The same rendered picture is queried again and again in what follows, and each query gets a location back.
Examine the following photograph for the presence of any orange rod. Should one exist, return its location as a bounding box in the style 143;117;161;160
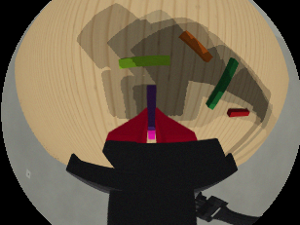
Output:
178;30;213;62

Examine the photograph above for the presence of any lime green rod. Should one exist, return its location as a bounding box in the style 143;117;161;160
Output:
119;56;170;69

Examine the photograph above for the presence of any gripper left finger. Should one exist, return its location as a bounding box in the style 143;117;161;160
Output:
105;108;148;143

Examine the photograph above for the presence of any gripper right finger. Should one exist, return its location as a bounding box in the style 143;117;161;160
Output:
155;108;198;143

